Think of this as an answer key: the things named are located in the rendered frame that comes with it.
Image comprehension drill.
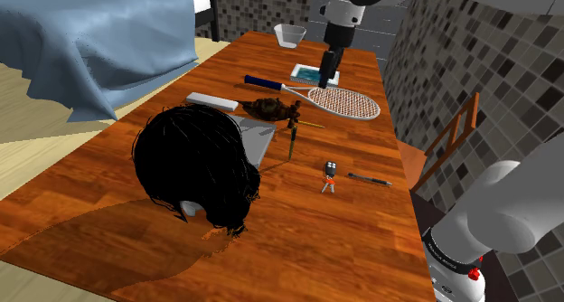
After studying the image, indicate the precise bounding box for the white flat bar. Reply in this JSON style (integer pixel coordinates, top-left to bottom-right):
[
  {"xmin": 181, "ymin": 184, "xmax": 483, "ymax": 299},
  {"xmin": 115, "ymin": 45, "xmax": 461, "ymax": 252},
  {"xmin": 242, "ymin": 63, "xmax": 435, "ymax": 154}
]
[{"xmin": 184, "ymin": 91, "xmax": 240, "ymax": 113}]

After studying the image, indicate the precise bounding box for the black shaggy wig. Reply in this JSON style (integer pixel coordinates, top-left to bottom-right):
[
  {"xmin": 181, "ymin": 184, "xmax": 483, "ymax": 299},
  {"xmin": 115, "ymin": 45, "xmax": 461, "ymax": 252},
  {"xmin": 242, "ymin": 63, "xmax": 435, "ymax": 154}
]
[{"xmin": 131, "ymin": 102, "xmax": 262, "ymax": 238}]

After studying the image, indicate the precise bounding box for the white racket with blue handle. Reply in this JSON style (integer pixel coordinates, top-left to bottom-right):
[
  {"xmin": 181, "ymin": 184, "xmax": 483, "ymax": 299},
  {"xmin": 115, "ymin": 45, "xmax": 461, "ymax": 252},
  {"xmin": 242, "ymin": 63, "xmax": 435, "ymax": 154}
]
[{"xmin": 243, "ymin": 74, "xmax": 381, "ymax": 121}]

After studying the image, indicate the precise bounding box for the brown animal figure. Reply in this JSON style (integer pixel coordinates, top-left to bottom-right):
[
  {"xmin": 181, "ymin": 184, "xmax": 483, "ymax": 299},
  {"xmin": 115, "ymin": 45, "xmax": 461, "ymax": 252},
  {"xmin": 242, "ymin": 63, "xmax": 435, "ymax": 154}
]
[{"xmin": 237, "ymin": 97, "xmax": 304, "ymax": 123}]

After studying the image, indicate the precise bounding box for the black car key red tag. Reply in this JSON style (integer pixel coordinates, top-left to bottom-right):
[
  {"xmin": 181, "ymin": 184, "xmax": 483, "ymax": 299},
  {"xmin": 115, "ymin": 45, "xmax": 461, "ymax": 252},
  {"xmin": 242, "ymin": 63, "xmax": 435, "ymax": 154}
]
[{"xmin": 320, "ymin": 160, "xmax": 340, "ymax": 194}]

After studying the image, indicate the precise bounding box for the black pen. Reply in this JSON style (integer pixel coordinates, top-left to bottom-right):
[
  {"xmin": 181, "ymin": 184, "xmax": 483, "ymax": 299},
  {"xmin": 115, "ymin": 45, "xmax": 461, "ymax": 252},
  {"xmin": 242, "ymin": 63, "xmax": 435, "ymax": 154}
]
[{"xmin": 346, "ymin": 172, "xmax": 394, "ymax": 187}]

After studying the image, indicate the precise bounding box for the dark slim brush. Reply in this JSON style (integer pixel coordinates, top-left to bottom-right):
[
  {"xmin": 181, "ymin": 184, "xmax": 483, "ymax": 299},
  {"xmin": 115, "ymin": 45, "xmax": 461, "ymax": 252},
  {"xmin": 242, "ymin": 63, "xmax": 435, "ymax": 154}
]
[{"xmin": 287, "ymin": 118, "xmax": 301, "ymax": 162}]

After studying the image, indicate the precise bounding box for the small white object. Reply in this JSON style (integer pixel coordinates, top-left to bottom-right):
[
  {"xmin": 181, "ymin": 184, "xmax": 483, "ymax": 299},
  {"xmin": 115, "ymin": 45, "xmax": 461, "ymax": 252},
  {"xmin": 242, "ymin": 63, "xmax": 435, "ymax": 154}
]
[{"xmin": 181, "ymin": 199, "xmax": 206, "ymax": 218}]

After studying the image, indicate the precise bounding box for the white framed blue tablet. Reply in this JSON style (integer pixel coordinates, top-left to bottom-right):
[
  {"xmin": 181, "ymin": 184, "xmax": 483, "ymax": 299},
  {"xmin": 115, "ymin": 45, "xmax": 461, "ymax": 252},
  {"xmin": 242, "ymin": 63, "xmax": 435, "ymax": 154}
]
[{"xmin": 289, "ymin": 62, "xmax": 342, "ymax": 89}]

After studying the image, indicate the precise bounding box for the bed with blue blanket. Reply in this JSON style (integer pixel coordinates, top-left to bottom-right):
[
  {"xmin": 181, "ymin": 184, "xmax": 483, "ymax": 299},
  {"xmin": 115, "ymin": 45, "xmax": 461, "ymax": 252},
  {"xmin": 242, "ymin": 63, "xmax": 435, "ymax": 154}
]
[{"xmin": 0, "ymin": 0, "xmax": 221, "ymax": 124}]

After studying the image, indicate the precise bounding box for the grey laptop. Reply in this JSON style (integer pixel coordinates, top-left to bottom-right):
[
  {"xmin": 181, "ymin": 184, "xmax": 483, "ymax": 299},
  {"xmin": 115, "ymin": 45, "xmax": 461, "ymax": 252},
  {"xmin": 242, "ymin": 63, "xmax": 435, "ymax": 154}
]
[{"xmin": 226, "ymin": 114, "xmax": 277, "ymax": 170}]

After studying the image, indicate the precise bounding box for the wooden chair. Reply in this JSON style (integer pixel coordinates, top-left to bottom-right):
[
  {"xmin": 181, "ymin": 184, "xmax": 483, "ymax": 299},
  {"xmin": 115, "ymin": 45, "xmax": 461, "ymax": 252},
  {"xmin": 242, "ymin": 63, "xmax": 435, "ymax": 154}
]
[{"xmin": 396, "ymin": 91, "xmax": 481, "ymax": 194}]

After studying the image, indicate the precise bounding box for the clear glass cup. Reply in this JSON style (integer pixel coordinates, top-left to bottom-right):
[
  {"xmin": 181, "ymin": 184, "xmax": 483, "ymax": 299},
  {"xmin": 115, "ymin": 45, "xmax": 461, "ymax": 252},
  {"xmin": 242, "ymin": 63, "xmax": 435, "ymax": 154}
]
[{"xmin": 273, "ymin": 23, "xmax": 307, "ymax": 50}]

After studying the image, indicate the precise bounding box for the wooden table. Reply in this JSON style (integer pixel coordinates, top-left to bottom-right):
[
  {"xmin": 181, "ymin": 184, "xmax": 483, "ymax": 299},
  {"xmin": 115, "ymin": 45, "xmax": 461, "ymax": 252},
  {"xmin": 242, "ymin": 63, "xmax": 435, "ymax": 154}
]
[{"xmin": 0, "ymin": 29, "xmax": 437, "ymax": 302}]

